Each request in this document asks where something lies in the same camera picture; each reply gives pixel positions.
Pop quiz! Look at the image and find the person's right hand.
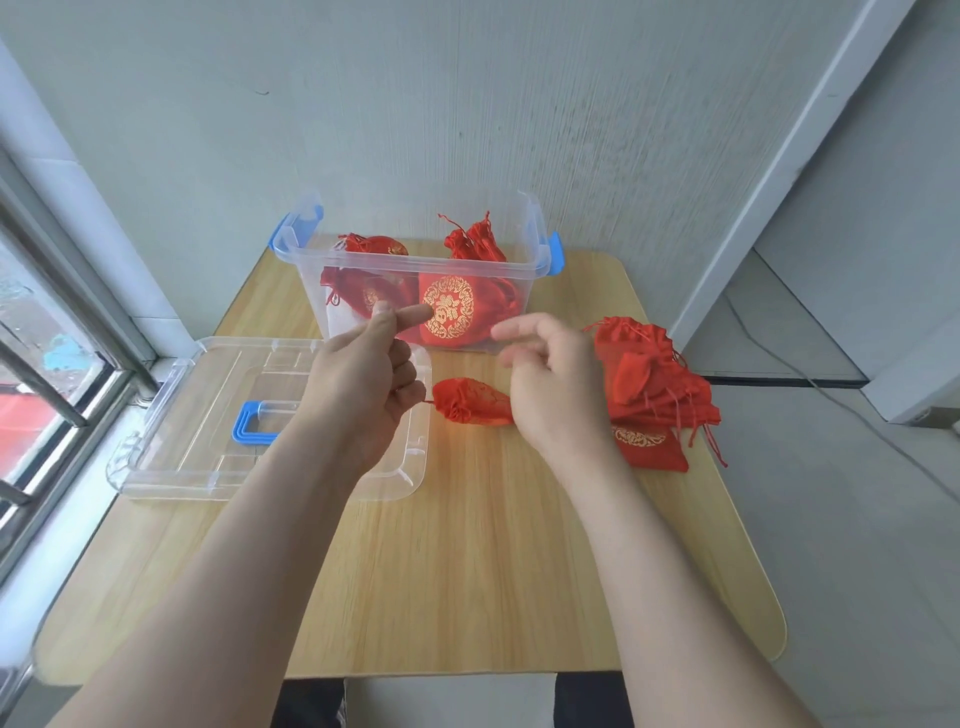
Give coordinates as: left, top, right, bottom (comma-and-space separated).
490, 312, 625, 471

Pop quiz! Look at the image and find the person's left hand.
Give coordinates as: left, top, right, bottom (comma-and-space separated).
298, 300, 437, 483

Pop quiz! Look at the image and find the red mesh drawstring pouch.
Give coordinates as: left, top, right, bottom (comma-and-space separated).
422, 377, 516, 428

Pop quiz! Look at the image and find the person's left forearm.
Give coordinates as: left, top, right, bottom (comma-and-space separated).
45, 423, 363, 728

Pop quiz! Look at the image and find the person's right forearm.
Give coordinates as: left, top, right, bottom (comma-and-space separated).
538, 436, 820, 728

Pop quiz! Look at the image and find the clear plastic storage box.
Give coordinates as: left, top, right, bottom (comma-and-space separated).
269, 189, 565, 355

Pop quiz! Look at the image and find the red pouch with gold emblem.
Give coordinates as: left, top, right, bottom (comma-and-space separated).
416, 273, 526, 351

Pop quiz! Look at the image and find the pile of red pouches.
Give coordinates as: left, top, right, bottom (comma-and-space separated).
583, 315, 729, 474

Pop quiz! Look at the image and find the clear plastic box lid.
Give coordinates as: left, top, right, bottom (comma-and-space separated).
105, 336, 434, 503

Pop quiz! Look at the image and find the black floor threshold strip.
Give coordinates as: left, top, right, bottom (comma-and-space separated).
703, 374, 871, 390

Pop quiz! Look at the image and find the person's left leg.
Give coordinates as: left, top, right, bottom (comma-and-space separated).
270, 678, 348, 728

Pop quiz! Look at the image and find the person's leg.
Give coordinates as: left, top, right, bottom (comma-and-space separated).
270, 678, 348, 728
552, 672, 633, 728

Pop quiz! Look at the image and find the person's right leg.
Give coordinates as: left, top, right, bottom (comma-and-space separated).
552, 672, 633, 728

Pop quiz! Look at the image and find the blue lid handle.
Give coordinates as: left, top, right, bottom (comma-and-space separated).
231, 401, 283, 449

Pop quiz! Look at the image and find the white door frame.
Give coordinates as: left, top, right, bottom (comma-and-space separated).
666, 0, 921, 354

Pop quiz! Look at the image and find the metal window frame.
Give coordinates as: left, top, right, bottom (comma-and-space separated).
0, 146, 163, 590

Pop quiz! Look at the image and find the grey floor cable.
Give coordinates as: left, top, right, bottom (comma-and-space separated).
721, 294, 960, 515

